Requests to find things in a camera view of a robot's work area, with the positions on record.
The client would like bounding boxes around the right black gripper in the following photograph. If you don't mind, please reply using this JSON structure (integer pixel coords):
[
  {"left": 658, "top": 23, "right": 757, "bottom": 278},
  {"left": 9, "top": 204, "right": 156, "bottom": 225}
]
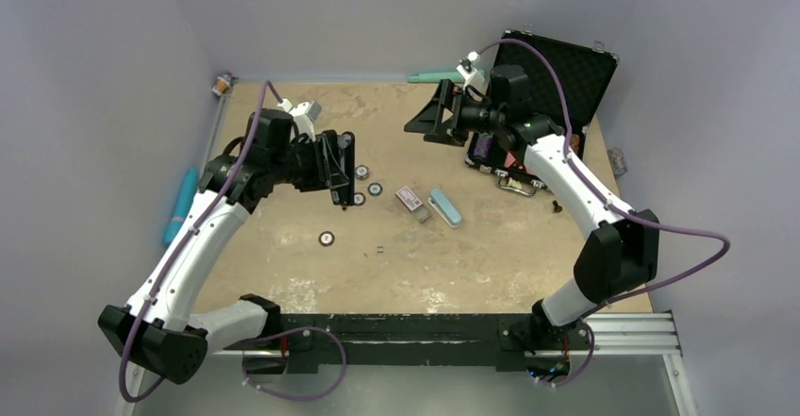
[{"left": 405, "top": 79, "right": 505, "bottom": 148}]

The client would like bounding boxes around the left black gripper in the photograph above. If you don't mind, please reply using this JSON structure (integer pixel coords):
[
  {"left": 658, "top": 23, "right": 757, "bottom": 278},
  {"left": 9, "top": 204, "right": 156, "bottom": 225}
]
[{"left": 269, "top": 133, "right": 348, "bottom": 191}]

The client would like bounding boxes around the black stapler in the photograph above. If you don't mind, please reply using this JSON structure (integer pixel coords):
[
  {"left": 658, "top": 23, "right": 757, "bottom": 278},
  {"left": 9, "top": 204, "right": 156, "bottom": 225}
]
[{"left": 331, "top": 131, "right": 356, "bottom": 210}]

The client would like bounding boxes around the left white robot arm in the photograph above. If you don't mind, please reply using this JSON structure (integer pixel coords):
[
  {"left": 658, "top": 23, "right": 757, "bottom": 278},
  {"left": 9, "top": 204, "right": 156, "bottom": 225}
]
[{"left": 98, "top": 108, "right": 356, "bottom": 384}]

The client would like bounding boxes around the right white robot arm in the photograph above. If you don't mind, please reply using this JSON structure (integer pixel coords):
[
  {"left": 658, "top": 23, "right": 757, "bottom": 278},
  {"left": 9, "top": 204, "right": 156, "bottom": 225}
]
[{"left": 404, "top": 65, "right": 659, "bottom": 347}]

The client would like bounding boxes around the light blue stapler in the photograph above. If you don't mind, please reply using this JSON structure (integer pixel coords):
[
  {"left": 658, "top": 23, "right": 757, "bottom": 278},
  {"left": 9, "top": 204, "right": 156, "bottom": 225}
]
[{"left": 428, "top": 189, "right": 463, "bottom": 228}]

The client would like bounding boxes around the mint green microphone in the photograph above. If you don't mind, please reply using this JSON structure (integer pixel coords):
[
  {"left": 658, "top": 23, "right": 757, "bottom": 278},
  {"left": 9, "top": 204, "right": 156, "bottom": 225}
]
[{"left": 407, "top": 72, "right": 450, "bottom": 84}]

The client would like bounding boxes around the blue poker chip stack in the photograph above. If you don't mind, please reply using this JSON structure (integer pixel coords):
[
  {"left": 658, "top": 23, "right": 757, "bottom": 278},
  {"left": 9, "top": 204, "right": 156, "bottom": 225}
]
[{"left": 355, "top": 165, "right": 370, "bottom": 181}]

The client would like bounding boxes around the brown poker chip middle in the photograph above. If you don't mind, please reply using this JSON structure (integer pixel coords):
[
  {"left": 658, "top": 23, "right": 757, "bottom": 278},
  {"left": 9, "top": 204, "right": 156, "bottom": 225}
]
[{"left": 353, "top": 192, "right": 366, "bottom": 207}]

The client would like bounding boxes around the brown poker chip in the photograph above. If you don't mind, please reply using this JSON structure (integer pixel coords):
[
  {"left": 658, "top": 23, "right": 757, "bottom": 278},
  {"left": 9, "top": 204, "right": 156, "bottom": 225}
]
[
  {"left": 353, "top": 192, "right": 366, "bottom": 207},
  {"left": 318, "top": 231, "right": 336, "bottom": 247}
]

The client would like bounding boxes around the brown poker chip front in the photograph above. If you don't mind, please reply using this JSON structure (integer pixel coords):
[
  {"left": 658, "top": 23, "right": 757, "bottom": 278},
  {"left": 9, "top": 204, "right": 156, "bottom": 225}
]
[{"left": 318, "top": 231, "right": 336, "bottom": 247}]

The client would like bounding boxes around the black poker chip case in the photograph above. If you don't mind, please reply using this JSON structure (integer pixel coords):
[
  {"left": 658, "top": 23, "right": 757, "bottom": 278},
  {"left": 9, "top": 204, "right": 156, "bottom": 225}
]
[{"left": 465, "top": 30, "right": 619, "bottom": 196}]

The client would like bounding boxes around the red white staple box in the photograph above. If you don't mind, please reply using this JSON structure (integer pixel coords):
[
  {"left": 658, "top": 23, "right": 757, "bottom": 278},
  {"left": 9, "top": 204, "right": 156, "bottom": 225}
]
[{"left": 395, "top": 186, "right": 431, "bottom": 224}]

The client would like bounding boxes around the small orange bottle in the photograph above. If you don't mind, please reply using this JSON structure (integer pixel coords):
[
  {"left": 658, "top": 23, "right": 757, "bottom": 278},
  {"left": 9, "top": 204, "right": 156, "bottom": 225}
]
[{"left": 211, "top": 72, "right": 235, "bottom": 97}]

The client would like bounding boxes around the blue cylindrical tube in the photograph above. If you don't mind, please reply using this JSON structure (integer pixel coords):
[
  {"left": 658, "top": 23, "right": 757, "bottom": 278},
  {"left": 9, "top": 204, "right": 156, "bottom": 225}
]
[{"left": 162, "top": 167, "right": 199, "bottom": 247}]

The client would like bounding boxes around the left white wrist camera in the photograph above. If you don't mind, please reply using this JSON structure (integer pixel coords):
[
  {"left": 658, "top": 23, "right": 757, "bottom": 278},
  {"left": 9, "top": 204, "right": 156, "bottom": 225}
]
[{"left": 276, "top": 99, "right": 322, "bottom": 141}]

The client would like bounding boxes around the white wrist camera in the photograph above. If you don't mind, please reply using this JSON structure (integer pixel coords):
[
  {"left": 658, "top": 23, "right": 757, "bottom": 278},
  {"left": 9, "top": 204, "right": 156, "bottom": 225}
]
[
  {"left": 276, "top": 99, "right": 322, "bottom": 141},
  {"left": 457, "top": 51, "right": 486, "bottom": 92}
]

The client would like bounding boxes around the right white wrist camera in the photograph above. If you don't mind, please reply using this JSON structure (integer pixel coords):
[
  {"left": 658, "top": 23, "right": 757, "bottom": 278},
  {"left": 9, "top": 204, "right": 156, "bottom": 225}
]
[{"left": 457, "top": 51, "right": 486, "bottom": 92}]

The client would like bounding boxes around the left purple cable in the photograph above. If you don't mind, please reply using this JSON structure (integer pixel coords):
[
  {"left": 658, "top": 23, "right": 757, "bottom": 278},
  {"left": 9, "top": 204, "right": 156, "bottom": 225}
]
[{"left": 117, "top": 79, "right": 284, "bottom": 404}]

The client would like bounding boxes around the purple cable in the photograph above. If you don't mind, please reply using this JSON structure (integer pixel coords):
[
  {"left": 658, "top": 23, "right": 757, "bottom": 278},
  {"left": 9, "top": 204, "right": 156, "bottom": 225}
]
[
  {"left": 117, "top": 79, "right": 284, "bottom": 404},
  {"left": 477, "top": 38, "right": 731, "bottom": 314}
]

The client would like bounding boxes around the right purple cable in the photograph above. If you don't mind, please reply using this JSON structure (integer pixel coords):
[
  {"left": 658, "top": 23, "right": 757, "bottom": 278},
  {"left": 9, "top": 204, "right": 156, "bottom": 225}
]
[{"left": 477, "top": 38, "right": 731, "bottom": 314}]

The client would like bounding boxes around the aluminium rail frame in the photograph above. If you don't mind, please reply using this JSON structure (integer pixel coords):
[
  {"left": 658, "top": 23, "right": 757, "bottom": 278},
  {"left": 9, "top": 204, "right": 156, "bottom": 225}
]
[{"left": 115, "top": 313, "right": 681, "bottom": 415}]

